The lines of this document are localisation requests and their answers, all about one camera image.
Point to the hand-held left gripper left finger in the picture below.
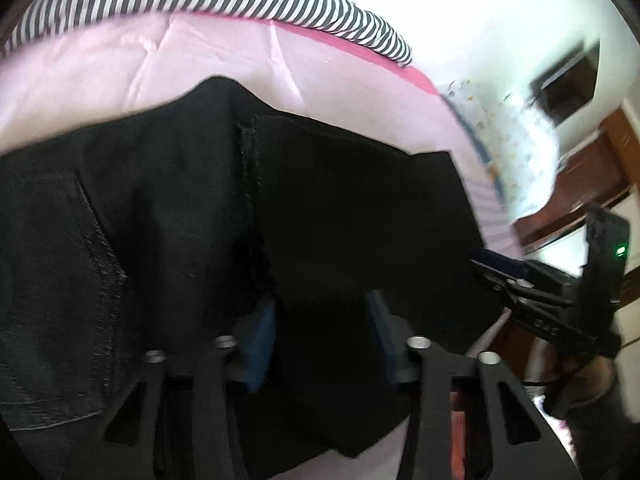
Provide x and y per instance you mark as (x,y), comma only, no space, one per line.
(260,342)

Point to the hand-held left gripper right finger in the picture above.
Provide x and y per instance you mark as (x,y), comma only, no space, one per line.
(381,322)

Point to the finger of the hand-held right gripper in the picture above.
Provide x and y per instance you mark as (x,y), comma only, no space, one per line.
(500,261)
(535,312)

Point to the black pants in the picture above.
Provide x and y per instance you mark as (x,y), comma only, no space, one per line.
(175,185)

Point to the white duvet with coloured shapes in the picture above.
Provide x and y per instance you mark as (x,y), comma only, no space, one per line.
(515,145)

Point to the brown wooden cabinet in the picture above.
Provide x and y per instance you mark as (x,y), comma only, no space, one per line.
(622,150)

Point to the pink bed sheet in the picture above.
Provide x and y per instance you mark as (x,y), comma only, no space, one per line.
(150,60)

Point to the black white striped blanket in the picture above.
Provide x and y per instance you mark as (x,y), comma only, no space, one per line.
(225,5)

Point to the black wall television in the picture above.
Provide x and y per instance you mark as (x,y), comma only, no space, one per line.
(570,85)

